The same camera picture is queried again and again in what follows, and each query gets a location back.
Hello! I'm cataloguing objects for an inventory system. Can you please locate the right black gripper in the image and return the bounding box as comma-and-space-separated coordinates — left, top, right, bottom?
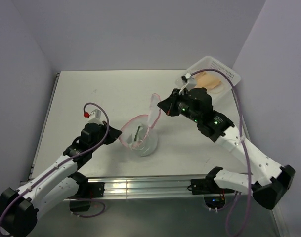
157, 89, 200, 123

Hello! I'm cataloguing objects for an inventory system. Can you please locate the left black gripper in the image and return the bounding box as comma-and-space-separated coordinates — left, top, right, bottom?
90, 120, 121, 152

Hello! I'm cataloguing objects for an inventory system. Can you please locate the white mesh laundry bag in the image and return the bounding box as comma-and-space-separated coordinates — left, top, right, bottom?
119, 93, 161, 157

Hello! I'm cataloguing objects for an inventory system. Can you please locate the mint green bra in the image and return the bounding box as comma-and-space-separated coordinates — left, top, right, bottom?
130, 123, 158, 157

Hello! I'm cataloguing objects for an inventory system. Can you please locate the beige bra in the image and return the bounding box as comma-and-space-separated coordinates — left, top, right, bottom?
194, 72, 222, 90

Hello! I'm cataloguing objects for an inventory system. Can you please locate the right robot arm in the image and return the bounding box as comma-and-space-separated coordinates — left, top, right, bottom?
157, 88, 295, 210

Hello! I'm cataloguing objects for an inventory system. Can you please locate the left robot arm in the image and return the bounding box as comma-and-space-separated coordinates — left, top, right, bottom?
0, 122, 122, 237

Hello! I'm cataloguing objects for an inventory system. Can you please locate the white plastic basket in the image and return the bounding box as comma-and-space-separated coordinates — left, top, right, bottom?
175, 56, 241, 104

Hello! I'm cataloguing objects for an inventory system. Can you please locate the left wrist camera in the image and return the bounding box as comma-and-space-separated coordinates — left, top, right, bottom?
84, 109, 103, 125

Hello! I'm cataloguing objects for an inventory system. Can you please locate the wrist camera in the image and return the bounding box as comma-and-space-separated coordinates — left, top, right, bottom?
179, 73, 197, 94
84, 109, 103, 125

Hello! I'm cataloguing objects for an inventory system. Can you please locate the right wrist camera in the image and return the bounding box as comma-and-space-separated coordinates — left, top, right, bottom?
179, 73, 197, 94

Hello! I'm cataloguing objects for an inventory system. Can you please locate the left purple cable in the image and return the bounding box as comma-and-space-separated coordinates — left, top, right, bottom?
0, 102, 110, 237

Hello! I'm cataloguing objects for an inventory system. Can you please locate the purple cable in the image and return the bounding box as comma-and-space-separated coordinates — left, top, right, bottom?
0, 102, 110, 237
191, 68, 254, 237

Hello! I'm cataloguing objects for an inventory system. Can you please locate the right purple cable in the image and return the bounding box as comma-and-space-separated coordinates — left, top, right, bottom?
191, 68, 254, 237

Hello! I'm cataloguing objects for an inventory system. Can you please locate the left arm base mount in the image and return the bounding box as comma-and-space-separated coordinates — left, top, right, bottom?
69, 182, 106, 218

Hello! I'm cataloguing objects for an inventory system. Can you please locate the aluminium table frame rail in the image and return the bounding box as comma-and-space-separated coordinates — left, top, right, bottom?
15, 174, 276, 202

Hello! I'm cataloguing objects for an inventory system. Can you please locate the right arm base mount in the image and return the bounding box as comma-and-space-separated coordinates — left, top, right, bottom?
187, 178, 226, 211

